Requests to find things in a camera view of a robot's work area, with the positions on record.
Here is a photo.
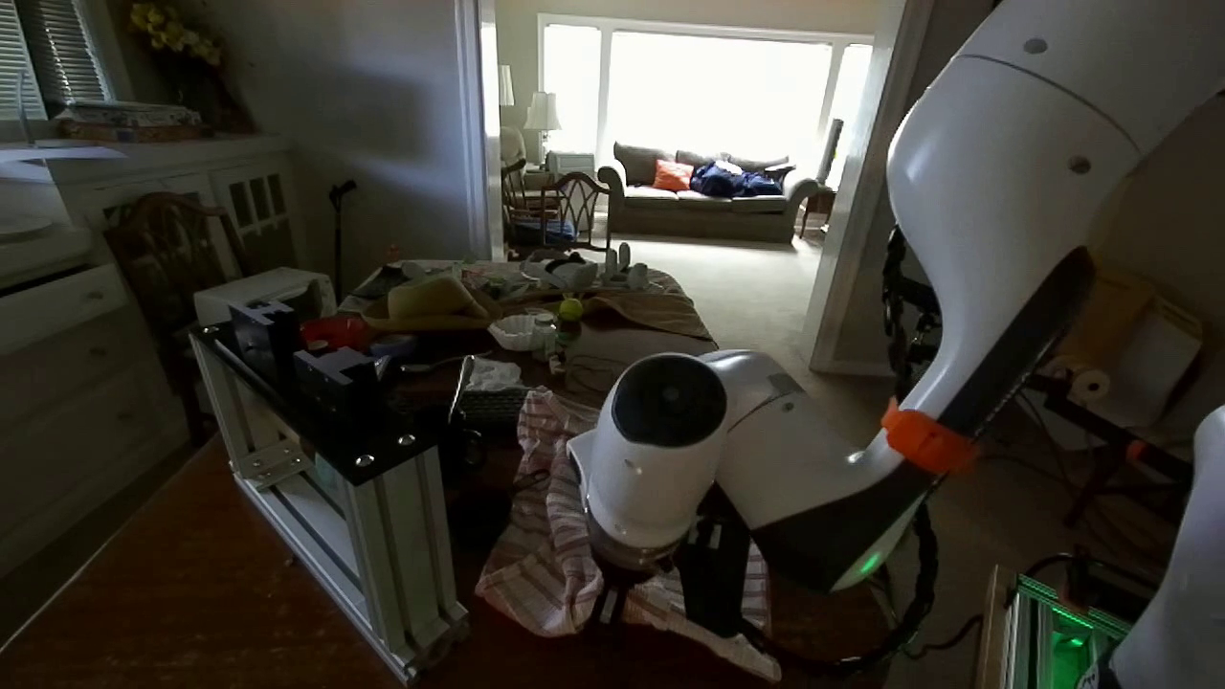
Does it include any yellow-green ball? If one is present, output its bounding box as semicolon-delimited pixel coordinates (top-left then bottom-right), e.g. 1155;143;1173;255
557;300;585;323

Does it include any pink striped towel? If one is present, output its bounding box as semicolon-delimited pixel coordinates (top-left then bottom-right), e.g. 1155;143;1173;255
475;386;780;680

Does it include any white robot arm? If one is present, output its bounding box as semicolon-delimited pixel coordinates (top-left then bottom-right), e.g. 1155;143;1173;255
571;0;1225;593

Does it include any blue cushion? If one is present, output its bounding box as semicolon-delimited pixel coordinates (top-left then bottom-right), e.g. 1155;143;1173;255
691;162;789;198

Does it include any white cabinet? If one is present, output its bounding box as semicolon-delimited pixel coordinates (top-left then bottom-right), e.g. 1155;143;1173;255
0;139;300;575

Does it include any green lit control box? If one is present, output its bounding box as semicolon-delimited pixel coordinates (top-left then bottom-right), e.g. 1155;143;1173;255
976;565;1129;689

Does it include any aluminium frame stand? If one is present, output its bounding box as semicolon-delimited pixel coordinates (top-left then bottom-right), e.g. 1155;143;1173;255
190;324;467;686

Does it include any dark sofa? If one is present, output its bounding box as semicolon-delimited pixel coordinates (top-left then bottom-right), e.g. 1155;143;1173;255
596;145;835;243

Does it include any yellow straw hat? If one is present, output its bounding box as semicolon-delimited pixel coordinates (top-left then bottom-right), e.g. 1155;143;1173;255
387;274;488;329

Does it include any orange cushion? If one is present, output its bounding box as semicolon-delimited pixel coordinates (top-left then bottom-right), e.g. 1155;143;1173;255
652;162;694;192

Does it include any wooden chair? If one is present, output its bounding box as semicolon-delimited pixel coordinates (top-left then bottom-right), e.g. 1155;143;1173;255
503;162;610;255

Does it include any white bowl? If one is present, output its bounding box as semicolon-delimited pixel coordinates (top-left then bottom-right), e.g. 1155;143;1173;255
488;315;544;352

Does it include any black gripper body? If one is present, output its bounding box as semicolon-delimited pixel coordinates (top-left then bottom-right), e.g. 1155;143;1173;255
596;488;749;636

